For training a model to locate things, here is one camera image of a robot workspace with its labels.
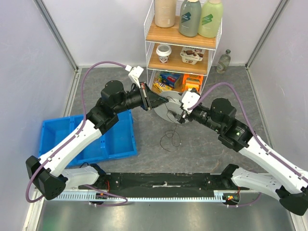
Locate white wire shelf rack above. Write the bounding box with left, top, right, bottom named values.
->
left=143, top=0, right=222, bottom=93

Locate blue snack box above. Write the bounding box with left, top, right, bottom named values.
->
left=158, top=72, right=182, bottom=88

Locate beige bottle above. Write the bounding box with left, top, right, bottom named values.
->
left=154, top=0, right=176, bottom=28

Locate blue plastic compartment bin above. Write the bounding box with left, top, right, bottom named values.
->
left=38, top=110, right=137, bottom=167

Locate left aluminium frame post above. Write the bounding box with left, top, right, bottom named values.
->
left=33, top=0, right=79, bottom=72

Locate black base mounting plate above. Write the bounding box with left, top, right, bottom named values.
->
left=92, top=173, right=238, bottom=198

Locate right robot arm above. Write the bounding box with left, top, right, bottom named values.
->
left=175, top=91, right=308, bottom=216

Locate white yogurt cup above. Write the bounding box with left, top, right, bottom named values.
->
left=156, top=44, right=172, bottom=63

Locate yellow candy bag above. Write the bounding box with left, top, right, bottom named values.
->
left=153, top=79, right=172, bottom=92

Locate grey green bottle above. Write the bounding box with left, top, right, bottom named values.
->
left=179, top=0, right=202, bottom=38

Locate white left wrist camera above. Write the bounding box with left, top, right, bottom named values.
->
left=125, top=65, right=144, bottom=88

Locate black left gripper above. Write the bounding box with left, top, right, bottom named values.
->
left=114, top=81, right=169, bottom=114

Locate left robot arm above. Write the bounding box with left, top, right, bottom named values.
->
left=26, top=80, right=168, bottom=200

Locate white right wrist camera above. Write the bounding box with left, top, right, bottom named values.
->
left=180, top=88, right=201, bottom=113

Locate clear glass bottle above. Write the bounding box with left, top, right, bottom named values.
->
left=216, top=49, right=231, bottom=74

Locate thin dark brown cable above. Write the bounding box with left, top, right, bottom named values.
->
left=160, top=96, right=181, bottom=152

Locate right aluminium frame post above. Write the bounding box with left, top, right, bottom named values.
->
left=245, top=0, right=291, bottom=69

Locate orange snack box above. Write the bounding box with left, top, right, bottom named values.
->
left=182, top=74, right=204, bottom=93

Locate light green bottle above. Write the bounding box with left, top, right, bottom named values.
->
left=198, top=0, right=223, bottom=38

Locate grey plastic cable spool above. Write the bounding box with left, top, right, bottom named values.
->
left=154, top=90, right=181, bottom=124

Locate chocolate dessert tub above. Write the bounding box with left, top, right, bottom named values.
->
left=180, top=47, right=205, bottom=65

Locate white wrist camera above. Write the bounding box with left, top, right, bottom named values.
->
left=125, top=65, right=144, bottom=88
left=180, top=88, right=201, bottom=113

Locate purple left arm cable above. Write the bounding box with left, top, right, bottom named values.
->
left=26, top=61, right=132, bottom=207

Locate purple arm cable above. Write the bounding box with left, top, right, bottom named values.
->
left=187, top=82, right=308, bottom=207
left=26, top=61, right=132, bottom=207

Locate aluminium frame post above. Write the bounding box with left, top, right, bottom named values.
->
left=33, top=0, right=79, bottom=72
left=245, top=0, right=291, bottom=69

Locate grey slotted cable duct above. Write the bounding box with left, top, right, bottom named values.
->
left=53, top=191, right=226, bottom=203

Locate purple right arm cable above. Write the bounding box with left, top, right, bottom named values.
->
left=187, top=82, right=308, bottom=207

